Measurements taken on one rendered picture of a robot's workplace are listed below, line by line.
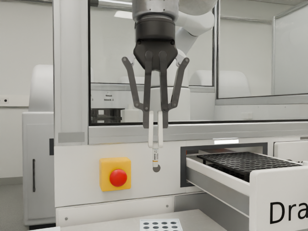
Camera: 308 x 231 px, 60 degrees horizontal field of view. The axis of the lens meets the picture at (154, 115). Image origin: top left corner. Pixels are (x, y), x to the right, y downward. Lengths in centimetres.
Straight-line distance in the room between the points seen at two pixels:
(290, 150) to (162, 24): 60
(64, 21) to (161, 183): 47
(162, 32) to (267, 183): 32
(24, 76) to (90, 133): 339
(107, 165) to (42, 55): 346
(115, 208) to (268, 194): 38
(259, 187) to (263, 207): 4
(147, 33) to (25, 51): 362
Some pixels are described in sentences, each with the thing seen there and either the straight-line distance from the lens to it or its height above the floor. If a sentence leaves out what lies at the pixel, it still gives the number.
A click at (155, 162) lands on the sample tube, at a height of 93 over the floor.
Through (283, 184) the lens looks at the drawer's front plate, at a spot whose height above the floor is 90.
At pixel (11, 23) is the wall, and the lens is 419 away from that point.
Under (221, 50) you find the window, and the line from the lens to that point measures 83.
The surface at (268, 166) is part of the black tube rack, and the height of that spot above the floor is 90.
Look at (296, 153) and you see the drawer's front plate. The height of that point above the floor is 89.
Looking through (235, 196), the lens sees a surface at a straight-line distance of 57.
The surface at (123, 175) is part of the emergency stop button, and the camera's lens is 63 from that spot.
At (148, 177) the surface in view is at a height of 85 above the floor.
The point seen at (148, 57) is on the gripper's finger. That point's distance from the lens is 50.
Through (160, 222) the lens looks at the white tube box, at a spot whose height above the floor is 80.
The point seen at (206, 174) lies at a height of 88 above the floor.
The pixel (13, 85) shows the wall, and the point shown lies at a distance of 404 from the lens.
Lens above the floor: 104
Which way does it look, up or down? 2 degrees down
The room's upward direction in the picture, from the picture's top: straight up
